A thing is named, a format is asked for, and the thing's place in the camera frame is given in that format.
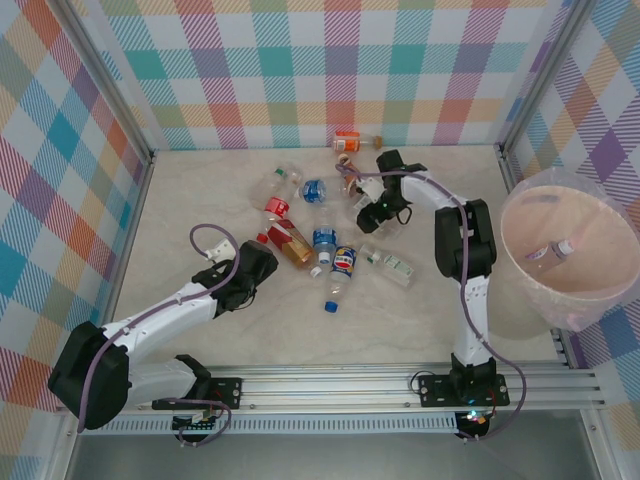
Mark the right controller board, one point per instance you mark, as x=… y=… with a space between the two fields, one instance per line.
x=475 y=422

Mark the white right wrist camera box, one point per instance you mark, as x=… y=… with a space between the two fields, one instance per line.
x=371 y=189

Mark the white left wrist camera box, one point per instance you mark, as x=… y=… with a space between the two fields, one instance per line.
x=222 y=250

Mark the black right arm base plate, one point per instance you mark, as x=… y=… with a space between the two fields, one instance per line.
x=435 y=390

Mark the orange label bottle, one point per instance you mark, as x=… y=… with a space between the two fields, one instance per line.
x=347 y=141

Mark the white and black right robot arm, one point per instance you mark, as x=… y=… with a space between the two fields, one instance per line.
x=472 y=320

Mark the controller board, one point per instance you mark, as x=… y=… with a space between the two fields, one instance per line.
x=475 y=422
x=197 y=425

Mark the clear bottle with green label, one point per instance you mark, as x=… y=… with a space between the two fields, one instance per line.
x=397 y=267

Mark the blue label water bottle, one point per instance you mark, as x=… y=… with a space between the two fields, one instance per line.
x=324 y=237

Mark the pink bottle with white cap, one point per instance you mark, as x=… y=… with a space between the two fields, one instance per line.
x=547 y=251

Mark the amber tea bottle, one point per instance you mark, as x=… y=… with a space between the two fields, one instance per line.
x=292 y=247

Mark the aluminium frame post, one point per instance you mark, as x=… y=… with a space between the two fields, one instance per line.
x=107 y=82
x=545 y=80

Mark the aluminium mounting rail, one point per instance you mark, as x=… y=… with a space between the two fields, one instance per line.
x=325 y=387

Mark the clear bottle with green cap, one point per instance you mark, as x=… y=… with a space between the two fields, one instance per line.
x=272 y=192

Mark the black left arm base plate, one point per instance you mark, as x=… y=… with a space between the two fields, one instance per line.
x=230 y=392

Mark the red label bottle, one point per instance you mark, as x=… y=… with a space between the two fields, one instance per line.
x=276 y=206

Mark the left controller board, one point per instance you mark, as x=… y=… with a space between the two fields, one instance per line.
x=197 y=425

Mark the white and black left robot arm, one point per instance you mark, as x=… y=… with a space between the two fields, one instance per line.
x=150 y=320

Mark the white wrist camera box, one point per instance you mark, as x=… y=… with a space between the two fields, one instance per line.
x=371 y=189
x=222 y=250

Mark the cola bottle with blue cap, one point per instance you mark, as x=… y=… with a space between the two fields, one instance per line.
x=344 y=261

